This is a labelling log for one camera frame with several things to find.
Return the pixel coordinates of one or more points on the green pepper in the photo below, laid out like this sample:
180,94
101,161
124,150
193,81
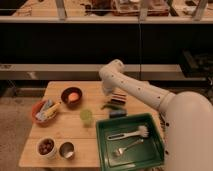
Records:
112,107

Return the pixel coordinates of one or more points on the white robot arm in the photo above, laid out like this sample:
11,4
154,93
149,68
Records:
188,116

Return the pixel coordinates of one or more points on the green plastic cup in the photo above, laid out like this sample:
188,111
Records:
86,117

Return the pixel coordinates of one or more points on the metal cup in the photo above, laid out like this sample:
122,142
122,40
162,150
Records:
66,150

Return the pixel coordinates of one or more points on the striped block stack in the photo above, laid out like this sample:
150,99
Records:
118,98

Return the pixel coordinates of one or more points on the dark blue sponge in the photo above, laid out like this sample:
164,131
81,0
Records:
117,113

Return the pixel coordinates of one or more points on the orange egg-shaped object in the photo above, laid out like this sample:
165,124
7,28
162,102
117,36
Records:
73,97

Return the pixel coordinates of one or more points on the dark brown bowl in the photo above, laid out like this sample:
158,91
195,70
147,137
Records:
66,92

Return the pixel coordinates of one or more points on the white dish brush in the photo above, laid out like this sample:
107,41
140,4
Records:
142,132

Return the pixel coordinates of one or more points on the yellow banana toy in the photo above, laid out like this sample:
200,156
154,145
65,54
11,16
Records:
51,110

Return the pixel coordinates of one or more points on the wooden table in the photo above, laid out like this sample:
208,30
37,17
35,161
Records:
92,150

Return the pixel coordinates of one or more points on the metal fork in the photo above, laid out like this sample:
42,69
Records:
120,151

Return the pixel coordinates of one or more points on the orange bowl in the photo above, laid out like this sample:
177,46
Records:
36,108

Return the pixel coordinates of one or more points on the grey blue utensil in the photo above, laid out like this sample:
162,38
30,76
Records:
40,115

